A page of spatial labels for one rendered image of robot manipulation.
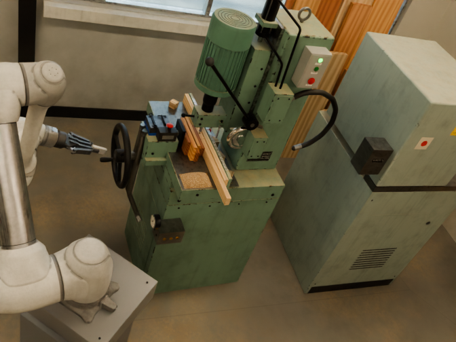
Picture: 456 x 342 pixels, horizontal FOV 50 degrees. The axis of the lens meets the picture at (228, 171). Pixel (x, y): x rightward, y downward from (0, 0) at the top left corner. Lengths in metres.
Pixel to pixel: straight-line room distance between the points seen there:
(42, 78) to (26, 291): 0.64
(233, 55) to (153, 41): 1.54
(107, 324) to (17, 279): 0.38
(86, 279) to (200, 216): 0.82
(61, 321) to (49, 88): 0.78
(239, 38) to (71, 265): 0.99
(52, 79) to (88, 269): 0.59
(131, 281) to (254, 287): 1.18
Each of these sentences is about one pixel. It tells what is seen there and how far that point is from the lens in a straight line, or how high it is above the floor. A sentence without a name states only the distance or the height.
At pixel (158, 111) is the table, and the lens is 2.36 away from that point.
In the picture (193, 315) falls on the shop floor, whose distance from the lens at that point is 2.73.
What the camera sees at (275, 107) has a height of 1.24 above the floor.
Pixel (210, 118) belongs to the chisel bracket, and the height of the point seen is 1.05.
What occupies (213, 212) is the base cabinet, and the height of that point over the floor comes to 0.64.
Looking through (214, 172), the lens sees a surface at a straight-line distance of 2.06.
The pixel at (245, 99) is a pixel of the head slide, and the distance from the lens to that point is 2.10.
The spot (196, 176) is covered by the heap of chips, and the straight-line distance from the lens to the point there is 2.03.
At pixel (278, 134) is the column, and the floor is 1.03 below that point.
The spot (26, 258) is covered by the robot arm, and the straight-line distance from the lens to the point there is 1.61.
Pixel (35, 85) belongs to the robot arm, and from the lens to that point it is 1.59.
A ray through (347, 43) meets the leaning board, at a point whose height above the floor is 0.95.
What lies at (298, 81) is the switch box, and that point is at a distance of 2.02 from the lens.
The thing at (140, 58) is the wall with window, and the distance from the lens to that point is 3.47.
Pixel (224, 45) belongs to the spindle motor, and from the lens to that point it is 1.90.
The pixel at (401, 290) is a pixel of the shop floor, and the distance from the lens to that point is 3.45.
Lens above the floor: 2.27
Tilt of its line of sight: 40 degrees down
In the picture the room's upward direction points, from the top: 21 degrees clockwise
